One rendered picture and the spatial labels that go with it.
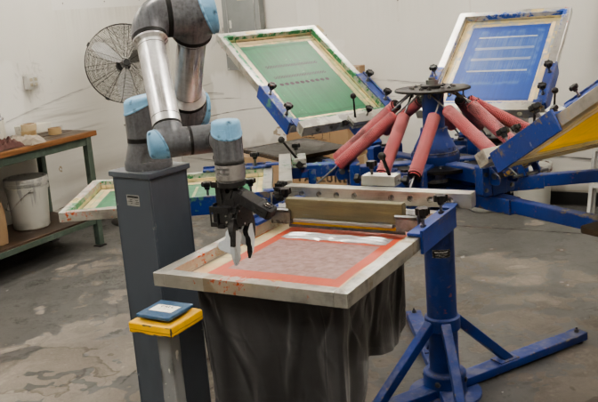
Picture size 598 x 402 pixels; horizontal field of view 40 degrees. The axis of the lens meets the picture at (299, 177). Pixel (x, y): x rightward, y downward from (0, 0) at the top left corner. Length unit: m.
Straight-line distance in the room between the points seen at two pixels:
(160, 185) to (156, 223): 0.12
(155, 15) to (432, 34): 4.69
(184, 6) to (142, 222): 0.72
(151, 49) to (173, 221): 0.65
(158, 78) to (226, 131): 0.27
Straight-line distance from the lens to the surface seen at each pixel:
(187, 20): 2.30
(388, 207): 2.52
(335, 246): 2.47
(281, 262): 2.36
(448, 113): 3.14
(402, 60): 6.90
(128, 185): 2.64
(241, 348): 2.32
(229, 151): 2.02
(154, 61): 2.21
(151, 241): 2.62
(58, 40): 6.99
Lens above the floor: 1.66
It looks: 12 degrees down
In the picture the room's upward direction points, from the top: 4 degrees counter-clockwise
